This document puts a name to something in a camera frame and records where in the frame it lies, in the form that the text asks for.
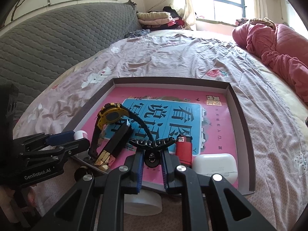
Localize small white medicine bottle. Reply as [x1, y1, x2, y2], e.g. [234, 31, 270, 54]
[74, 130, 88, 140]

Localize white earbuds case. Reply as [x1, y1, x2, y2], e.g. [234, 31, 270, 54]
[192, 153, 238, 184]

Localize yellow black wristwatch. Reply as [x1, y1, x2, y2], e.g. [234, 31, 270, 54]
[88, 103, 154, 159]

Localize red lighter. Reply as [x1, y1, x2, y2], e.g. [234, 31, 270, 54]
[175, 135, 193, 168]

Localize black hair claw clip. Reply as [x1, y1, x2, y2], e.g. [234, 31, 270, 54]
[129, 137, 175, 168]

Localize person's left hand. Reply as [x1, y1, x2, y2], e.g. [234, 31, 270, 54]
[1, 186, 37, 223]

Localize shallow grey cardboard box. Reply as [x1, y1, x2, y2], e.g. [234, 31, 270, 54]
[65, 77, 256, 195]

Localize large white ribbed jar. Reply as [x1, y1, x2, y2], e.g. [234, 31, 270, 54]
[124, 189, 162, 216]

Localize grey quilted headboard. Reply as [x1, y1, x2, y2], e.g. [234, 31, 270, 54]
[1, 1, 141, 118]

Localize pink and blue book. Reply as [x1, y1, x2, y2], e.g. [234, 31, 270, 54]
[80, 87, 237, 157]

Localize pink floral bed sheet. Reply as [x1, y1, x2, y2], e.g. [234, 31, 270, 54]
[14, 31, 307, 230]

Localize pink quilted duvet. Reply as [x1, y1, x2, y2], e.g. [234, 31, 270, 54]
[232, 18, 307, 104]

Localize folded clothes pile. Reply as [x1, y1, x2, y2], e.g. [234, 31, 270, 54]
[137, 6, 185, 31]

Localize window with dark frame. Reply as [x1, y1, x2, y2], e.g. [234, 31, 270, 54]
[192, 0, 246, 25]

